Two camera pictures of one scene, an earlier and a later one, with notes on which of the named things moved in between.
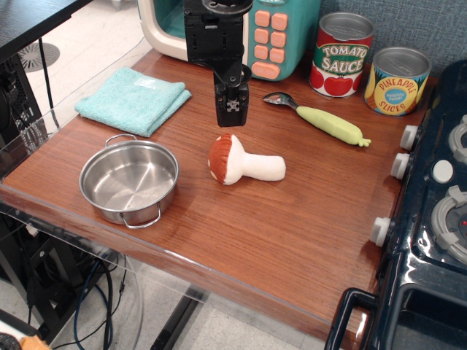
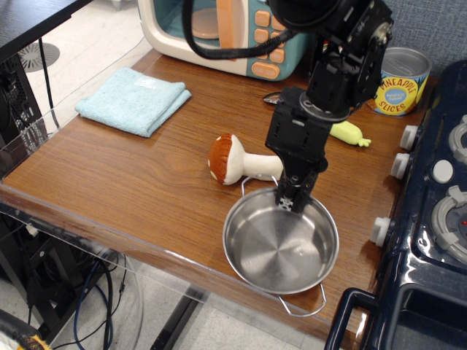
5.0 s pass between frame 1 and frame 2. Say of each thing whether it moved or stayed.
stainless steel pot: moved
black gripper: moved
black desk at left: stayed
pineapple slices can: stayed
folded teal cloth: stayed
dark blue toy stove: stayed
